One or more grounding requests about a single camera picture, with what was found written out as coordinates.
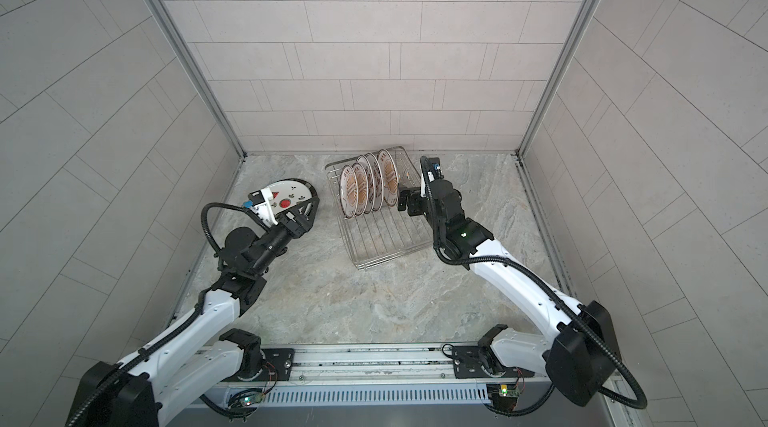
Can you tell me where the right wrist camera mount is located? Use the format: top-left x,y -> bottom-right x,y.
420,156 -> 444,198

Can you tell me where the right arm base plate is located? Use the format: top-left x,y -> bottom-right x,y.
443,344 -> 535,379

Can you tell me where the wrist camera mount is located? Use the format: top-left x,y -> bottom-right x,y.
420,156 -> 444,198
244,188 -> 277,229

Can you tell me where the aluminium front rail frame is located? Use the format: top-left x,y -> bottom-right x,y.
119,340 -> 637,427

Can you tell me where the orange sunburst plate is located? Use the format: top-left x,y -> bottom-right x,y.
352,162 -> 369,216
339,165 -> 358,218

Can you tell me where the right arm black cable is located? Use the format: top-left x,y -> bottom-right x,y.
418,156 -> 649,419

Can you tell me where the green circuit board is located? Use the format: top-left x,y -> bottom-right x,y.
487,383 -> 522,413
229,388 -> 268,410

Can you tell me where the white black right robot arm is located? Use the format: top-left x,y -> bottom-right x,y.
397,174 -> 647,408

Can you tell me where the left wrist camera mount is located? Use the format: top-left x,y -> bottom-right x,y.
244,188 -> 277,229

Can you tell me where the front orange sunburst plate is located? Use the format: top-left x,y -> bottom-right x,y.
339,165 -> 358,218

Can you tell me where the white watermelon plate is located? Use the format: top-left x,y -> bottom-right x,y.
264,179 -> 316,216

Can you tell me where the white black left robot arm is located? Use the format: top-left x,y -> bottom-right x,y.
66,188 -> 319,426

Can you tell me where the wire metal dish rack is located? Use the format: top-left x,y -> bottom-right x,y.
325,146 -> 431,270

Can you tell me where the left green circuit board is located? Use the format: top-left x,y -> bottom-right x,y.
229,388 -> 268,410

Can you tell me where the right green circuit board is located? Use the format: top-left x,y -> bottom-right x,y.
487,383 -> 522,413

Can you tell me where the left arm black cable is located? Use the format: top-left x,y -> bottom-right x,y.
65,202 -> 271,427

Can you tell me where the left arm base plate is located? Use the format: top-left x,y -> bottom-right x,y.
235,348 -> 295,383

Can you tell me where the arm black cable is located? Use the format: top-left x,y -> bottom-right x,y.
65,202 -> 271,427
418,156 -> 649,419

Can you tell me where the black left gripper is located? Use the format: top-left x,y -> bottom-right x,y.
248,201 -> 317,278

